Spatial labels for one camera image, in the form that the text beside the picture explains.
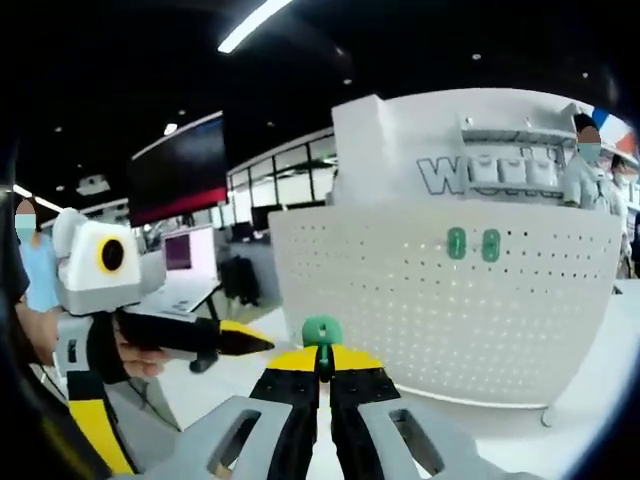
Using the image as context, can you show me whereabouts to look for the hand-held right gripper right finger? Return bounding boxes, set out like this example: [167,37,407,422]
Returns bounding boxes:
[327,344,541,480]

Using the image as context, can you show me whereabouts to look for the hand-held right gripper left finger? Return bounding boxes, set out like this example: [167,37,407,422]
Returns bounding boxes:
[144,344,321,480]

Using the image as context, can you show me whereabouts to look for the white perforated mounting plate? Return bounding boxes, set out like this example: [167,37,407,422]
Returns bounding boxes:
[267,202,625,429]

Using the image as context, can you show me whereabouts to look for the person's left hand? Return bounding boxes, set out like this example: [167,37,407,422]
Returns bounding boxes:
[14,297,169,384]

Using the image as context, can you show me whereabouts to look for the white desk with black legs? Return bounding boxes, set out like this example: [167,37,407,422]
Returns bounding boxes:
[137,277,224,326]

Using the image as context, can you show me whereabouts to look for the white kiosk with purple screen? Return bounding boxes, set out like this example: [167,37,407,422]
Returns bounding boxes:
[162,224,219,281]

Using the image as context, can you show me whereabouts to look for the person's dark clothing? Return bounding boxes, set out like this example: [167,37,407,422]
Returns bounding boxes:
[0,189,116,480]

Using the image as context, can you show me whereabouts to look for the black office chair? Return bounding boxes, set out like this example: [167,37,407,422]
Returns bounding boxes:
[219,254,264,307]

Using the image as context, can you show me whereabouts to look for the short ceiling light strip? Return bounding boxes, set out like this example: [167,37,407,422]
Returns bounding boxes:
[12,183,62,212]

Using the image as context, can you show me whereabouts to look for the long ceiling light strip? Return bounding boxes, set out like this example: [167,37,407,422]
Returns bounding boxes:
[217,0,294,53]

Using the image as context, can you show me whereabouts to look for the large dark wall screen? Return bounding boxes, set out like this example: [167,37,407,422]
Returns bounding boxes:
[125,112,230,229]

